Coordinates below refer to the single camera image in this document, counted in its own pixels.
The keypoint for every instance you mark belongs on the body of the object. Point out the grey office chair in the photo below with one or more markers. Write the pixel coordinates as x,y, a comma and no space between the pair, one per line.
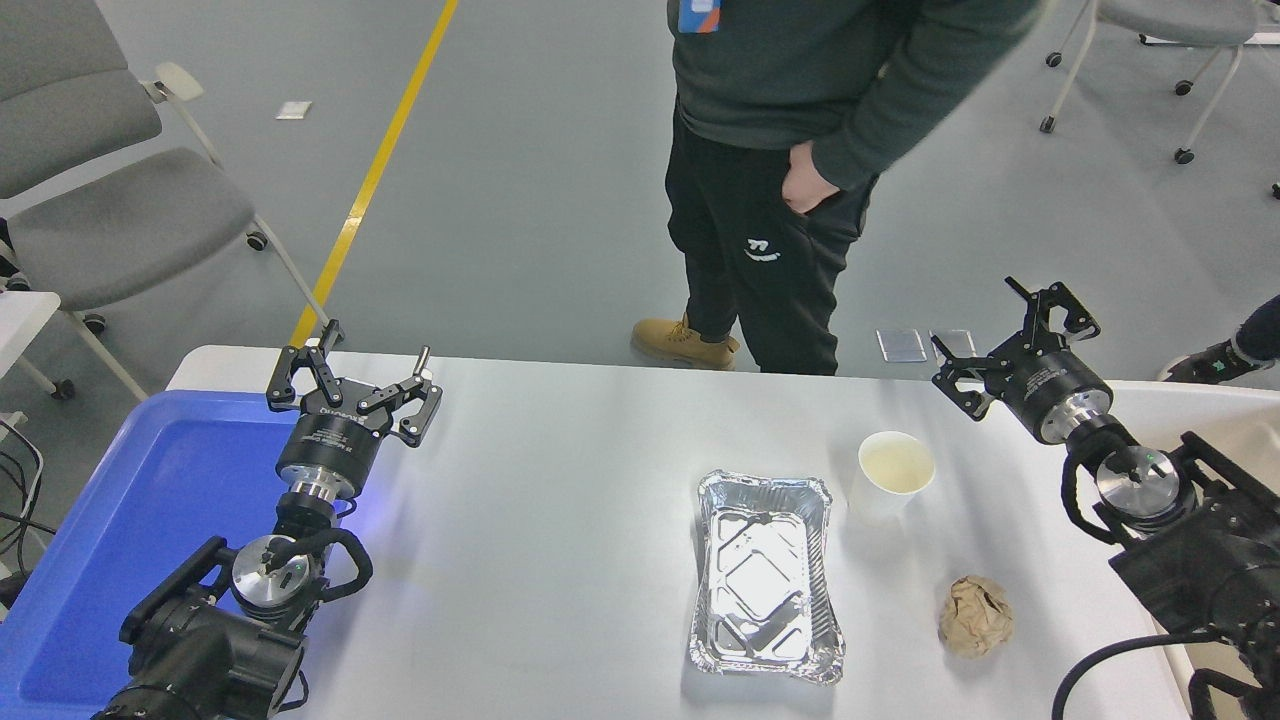
120,230
1170,15

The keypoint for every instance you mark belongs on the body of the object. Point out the white chair leg frame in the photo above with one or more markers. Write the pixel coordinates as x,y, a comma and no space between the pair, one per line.
1215,39

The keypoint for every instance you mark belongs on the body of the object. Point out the small white floor square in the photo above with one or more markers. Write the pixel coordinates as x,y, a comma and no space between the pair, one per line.
294,110

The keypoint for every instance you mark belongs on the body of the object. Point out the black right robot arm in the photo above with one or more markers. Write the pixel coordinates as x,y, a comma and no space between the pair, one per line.
1200,570

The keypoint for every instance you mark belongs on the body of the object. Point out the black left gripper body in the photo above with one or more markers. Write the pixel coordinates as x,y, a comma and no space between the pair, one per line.
335,440

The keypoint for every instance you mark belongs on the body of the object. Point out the person's hand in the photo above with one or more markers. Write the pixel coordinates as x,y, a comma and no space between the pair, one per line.
805,180

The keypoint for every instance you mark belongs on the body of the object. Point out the white side table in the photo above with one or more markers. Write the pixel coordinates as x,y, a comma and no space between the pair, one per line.
25,320

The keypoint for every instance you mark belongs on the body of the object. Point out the person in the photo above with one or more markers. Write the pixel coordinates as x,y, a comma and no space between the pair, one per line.
760,100
1225,362

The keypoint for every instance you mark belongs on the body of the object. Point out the silver foil tray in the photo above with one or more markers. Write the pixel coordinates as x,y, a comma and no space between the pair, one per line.
765,580

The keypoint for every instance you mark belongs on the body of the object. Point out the blue orange badge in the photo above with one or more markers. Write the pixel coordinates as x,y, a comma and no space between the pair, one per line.
700,14

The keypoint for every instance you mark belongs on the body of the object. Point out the square clear floor plate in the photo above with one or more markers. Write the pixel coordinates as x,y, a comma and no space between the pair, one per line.
902,346
955,342

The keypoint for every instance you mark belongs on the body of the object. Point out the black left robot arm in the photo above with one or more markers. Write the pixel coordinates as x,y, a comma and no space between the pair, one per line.
200,650

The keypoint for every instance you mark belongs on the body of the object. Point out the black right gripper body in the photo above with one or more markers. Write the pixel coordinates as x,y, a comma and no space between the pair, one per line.
1050,385

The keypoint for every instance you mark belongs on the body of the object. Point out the large pale bin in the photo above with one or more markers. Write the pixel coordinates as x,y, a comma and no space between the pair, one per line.
1220,410

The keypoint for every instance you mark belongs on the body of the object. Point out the crumpled tan paper ball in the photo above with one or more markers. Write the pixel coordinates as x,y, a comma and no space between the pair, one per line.
975,618

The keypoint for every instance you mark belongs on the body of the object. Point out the blue plastic tray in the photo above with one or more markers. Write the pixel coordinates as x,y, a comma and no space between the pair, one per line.
150,500

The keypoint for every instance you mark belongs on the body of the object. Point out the white paper cup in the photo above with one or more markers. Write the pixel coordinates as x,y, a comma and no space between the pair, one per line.
885,495

